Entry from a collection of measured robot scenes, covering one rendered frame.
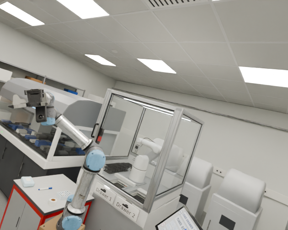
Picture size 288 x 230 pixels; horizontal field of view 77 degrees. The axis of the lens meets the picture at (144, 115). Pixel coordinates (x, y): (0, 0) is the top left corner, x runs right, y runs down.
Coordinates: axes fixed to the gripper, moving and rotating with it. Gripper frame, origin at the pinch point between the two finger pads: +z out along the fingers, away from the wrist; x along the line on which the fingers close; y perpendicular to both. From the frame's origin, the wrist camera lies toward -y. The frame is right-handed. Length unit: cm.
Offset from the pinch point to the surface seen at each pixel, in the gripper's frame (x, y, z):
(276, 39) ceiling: 185, 38, -45
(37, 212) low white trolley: -32, -98, -79
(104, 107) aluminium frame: 35, -18, -140
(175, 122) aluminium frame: 98, -31, -71
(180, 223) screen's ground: 80, -100, -29
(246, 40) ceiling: 173, 42, -66
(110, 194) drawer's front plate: 32, -106, -96
